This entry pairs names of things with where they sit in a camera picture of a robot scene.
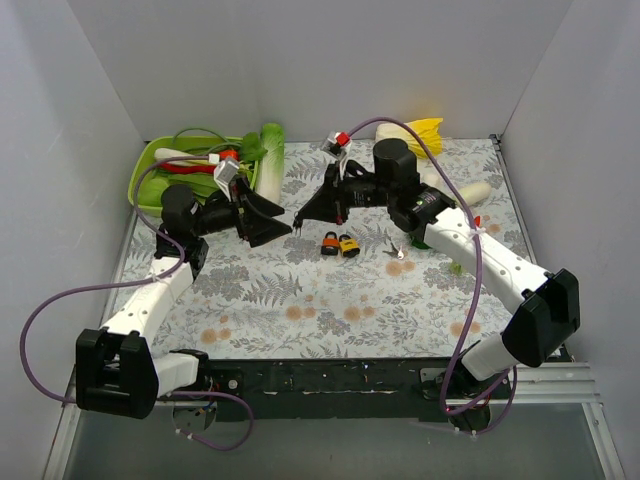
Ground orange padlock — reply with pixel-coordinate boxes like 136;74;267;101
320;231;340;256

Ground silver key bunch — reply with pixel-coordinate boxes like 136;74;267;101
384;242;406;260

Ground green long beans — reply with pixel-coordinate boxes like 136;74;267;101
171;127;235;155

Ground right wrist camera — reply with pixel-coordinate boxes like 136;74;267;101
320;132;352;177

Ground aluminium frame rail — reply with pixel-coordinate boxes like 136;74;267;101
45;362;624;479

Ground green bok choy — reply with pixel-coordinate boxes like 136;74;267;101
409;236;464;276

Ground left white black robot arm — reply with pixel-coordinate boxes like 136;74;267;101
75;176;292;419

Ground purple cable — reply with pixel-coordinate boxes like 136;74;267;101
348;117;520;435
18;154;255;452

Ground yellow white cabbage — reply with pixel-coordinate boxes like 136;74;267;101
375;118;443;160

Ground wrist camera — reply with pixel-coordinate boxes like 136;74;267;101
213;157;240;198
320;132;352;177

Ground red chili pepper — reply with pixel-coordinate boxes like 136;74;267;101
159;162;216;175

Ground yellow padlock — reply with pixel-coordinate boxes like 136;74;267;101
338;234;360;258

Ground green napa cabbage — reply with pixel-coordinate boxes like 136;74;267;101
255;123;285;204

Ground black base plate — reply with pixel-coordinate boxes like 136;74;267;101
154;357;516;424

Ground white radish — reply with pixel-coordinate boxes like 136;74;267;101
459;182;492;207

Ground floral table mat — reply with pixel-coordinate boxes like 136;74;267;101
151;139;530;359

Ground small orange pepper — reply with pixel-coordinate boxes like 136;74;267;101
219;149;239;160

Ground green spinach leaf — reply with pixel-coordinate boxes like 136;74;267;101
239;132;267;164

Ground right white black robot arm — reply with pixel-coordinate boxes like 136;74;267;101
294;139;580;398

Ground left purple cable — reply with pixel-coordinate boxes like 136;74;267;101
18;154;255;452

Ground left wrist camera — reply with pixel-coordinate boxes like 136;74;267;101
213;157;240;198

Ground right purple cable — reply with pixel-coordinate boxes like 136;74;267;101
348;117;520;435

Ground white green leek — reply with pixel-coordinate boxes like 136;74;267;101
153;147;209;164

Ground round green cabbage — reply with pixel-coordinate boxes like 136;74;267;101
138;177;170;208

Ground green plastic tray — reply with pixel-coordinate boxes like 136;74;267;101
128;136;260;217

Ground green leafy vegetable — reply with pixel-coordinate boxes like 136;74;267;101
167;173;219;204

